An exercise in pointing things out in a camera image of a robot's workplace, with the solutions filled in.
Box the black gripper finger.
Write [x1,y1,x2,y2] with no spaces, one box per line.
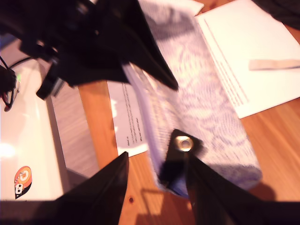
[187,156,269,209]
[103,0,179,91]
[55,151,130,208]
[58,53,130,88]

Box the black zipper pull with eyelet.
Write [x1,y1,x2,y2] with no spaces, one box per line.
[159,128,204,186]

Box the purple snakeskin zip pouch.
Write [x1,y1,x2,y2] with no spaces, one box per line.
[121,0,263,199]

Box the blank white paper sheet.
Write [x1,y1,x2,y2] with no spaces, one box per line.
[178,0,205,16]

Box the orange teardrop sticker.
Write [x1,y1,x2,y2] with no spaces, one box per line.
[14,165,32,200]

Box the white side table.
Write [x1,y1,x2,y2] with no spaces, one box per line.
[0,35,71,202]

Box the printed white paper sheet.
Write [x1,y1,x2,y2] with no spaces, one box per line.
[106,0,300,158]

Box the beige hoodie drawstring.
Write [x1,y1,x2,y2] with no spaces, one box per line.
[248,59,300,71]

